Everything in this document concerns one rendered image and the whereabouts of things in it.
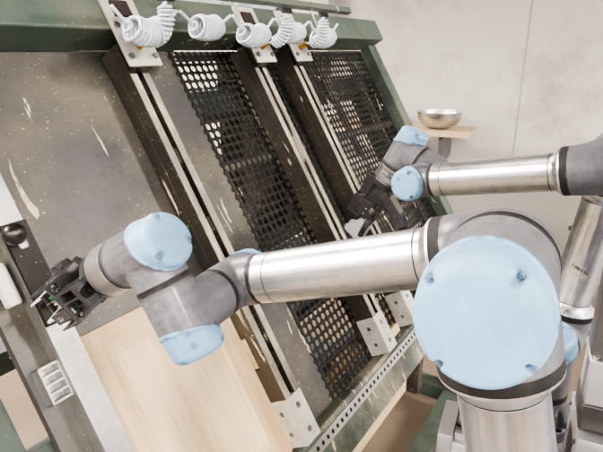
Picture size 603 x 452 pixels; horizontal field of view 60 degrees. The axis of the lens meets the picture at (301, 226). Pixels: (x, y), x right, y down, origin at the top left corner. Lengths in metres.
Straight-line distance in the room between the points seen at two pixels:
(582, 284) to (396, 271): 0.71
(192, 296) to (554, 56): 3.82
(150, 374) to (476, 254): 0.85
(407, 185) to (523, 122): 3.16
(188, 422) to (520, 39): 3.65
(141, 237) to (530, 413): 0.45
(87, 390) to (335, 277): 0.57
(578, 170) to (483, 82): 3.25
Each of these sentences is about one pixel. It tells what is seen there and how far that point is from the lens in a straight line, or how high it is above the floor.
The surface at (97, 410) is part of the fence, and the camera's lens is 1.08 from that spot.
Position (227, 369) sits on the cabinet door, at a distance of 1.29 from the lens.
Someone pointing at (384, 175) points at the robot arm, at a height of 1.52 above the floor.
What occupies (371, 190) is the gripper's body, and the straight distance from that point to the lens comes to 1.41.
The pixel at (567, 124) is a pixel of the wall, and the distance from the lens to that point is 4.31.
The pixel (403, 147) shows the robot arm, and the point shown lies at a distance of 1.34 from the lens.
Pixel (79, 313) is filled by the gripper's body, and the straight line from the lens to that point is 0.84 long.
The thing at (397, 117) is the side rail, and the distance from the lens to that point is 2.53.
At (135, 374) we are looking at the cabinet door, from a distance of 1.15.
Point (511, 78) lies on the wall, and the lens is 4.28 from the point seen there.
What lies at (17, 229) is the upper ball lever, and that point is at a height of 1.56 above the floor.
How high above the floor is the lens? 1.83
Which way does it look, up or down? 19 degrees down
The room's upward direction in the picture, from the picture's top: straight up
